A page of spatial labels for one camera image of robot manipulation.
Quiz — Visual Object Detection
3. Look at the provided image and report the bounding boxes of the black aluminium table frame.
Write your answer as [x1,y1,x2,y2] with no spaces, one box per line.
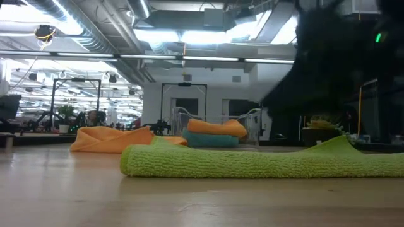
[0,132,404,154]

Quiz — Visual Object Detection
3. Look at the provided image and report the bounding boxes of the hanging black cable reel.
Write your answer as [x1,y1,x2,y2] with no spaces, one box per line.
[33,24,57,44]

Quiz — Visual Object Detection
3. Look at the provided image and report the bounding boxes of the black background rig frame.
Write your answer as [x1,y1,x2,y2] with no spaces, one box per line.
[160,82,208,127]
[50,78,102,129]

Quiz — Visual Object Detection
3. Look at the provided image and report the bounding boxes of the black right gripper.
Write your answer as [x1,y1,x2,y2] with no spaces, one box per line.
[261,0,379,115]

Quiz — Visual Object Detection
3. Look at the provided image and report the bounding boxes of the long LED light bar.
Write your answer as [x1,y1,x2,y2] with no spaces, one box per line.
[0,50,296,66]

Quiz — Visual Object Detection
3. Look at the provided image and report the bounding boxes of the teal microfiber towel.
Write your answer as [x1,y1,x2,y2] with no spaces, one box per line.
[181,129,240,148]

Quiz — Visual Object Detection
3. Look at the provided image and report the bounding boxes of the clear plastic bin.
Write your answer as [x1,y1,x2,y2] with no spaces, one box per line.
[172,106,263,148]

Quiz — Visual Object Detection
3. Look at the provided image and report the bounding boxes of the potted succulent plant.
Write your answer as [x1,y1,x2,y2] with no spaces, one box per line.
[301,113,356,148]

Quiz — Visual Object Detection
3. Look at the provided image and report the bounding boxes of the green microfiber towel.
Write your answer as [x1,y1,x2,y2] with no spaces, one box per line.
[119,134,404,179]

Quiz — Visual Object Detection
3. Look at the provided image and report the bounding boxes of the background plant white pot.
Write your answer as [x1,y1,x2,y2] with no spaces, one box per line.
[56,105,76,134]

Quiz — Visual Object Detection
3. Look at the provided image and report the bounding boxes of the person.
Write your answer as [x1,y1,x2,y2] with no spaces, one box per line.
[83,109,107,127]

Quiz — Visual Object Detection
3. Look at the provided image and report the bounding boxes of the dark background monitor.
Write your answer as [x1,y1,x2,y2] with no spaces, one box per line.
[0,94,22,120]

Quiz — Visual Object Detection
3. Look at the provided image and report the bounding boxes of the orange microfiber towel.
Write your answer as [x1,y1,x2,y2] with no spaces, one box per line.
[186,118,249,139]
[69,125,189,154]

